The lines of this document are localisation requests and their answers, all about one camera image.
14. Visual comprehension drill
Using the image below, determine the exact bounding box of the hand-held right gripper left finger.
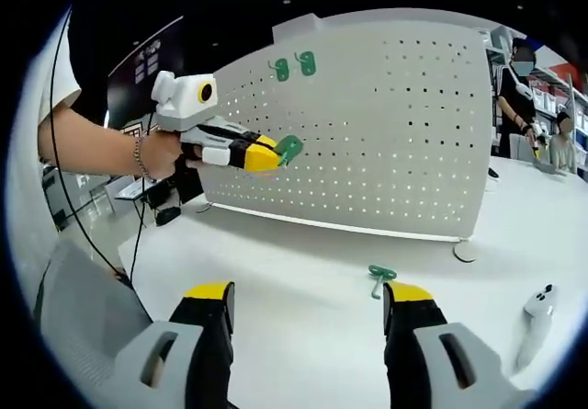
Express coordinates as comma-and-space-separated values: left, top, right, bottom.
103, 280, 236, 409

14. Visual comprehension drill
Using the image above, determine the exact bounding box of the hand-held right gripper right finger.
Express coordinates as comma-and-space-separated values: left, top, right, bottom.
382, 282, 541, 409

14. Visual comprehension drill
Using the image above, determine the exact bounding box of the green hook assembly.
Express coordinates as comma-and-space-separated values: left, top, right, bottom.
293, 50, 317, 77
274, 134, 304, 167
268, 57, 291, 83
368, 265, 397, 300

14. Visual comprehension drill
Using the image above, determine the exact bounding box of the white perforated mounting plate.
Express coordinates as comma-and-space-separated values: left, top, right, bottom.
196, 7, 492, 263

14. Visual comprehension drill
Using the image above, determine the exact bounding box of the person's left hand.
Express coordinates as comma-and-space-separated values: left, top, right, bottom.
137, 128, 206, 181

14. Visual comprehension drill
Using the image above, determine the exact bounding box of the large dark display screen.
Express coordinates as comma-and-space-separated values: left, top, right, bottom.
107, 13, 185, 130

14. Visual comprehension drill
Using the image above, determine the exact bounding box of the white handheld controller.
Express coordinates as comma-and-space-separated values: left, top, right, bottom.
514, 283, 560, 369

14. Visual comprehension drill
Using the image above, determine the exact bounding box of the grey mesh office chair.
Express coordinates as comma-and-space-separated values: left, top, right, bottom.
34, 237, 157, 387

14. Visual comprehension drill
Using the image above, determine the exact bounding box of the person's white shirt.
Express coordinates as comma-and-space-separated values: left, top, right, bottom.
8, 6, 84, 263

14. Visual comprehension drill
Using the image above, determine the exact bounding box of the metal storage shelf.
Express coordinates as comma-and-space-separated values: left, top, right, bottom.
480, 25, 588, 162

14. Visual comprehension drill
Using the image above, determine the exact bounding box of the silver chain bracelet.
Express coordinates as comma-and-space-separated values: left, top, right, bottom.
132, 135, 153, 180

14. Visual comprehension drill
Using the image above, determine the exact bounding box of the black cable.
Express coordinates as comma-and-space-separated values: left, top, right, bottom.
48, 6, 123, 277
128, 112, 155, 290

